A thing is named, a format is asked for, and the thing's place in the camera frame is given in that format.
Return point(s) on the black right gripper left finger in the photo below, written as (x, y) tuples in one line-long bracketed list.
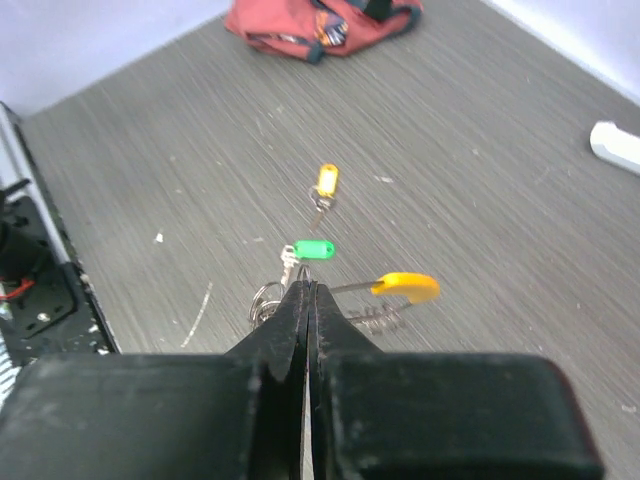
[(237, 415)]

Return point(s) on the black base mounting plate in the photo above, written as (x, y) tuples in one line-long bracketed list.
[(47, 302)]

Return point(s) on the crumpled dusty red garment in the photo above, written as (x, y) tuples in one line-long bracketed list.
[(309, 30)]

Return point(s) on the key with yellow tag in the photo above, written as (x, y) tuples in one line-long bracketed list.
[(323, 193)]

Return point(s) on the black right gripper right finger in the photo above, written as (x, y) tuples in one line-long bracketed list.
[(391, 415)]

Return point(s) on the large keyring with yellow grip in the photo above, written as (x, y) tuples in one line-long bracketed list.
[(414, 288)]

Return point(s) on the white garment rack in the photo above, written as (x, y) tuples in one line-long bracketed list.
[(615, 146)]

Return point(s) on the key with green tag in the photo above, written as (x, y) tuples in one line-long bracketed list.
[(291, 255)]

